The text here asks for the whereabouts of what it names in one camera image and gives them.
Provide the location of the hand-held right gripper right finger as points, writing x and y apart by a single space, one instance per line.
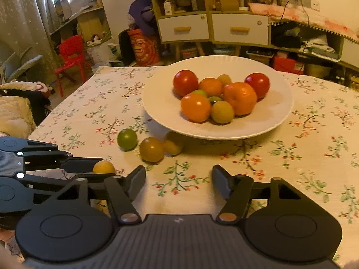
221 178

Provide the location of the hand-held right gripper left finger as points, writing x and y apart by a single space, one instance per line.
137 177

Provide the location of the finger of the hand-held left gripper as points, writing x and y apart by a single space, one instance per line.
53 179
81 165

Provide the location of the brown longan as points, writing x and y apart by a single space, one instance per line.
174 147
224 79
222 112
103 167

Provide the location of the white ribbed plate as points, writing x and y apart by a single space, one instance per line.
252 123

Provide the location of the orange tomato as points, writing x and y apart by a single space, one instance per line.
195 107

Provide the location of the light green oval tomato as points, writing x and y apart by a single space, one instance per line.
214 99
200 92

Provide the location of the large orange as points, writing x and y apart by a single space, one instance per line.
240 98

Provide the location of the red tomato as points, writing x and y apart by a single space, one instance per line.
185 83
258 84

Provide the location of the brownish green tomato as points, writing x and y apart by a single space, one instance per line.
151 149

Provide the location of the round dark green tomato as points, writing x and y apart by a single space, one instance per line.
127 139

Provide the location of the cream fluffy cloth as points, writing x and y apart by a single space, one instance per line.
14 115

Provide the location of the small mandarin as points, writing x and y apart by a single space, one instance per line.
210 86

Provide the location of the floral tablecloth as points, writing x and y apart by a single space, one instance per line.
308 145

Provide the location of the grey folding chair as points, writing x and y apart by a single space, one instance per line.
22 64

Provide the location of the red plastic chair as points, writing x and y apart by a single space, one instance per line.
71 50

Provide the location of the orange snack bucket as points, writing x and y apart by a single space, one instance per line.
144 49

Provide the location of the red storage box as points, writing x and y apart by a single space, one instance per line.
287 65

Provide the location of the beige patterned curtain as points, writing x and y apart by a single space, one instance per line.
25 19

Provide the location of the black bag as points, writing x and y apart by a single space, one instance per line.
287 37

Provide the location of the pile of documents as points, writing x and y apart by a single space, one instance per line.
322 50

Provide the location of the purple plush toy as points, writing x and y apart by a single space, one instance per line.
143 14

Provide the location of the small white box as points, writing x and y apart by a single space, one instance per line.
169 5

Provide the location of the wooden storage cabinet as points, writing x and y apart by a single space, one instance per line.
209 0

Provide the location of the pink patterned cloth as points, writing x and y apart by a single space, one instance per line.
322 19

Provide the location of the wooden wall shelf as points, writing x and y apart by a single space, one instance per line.
89 19

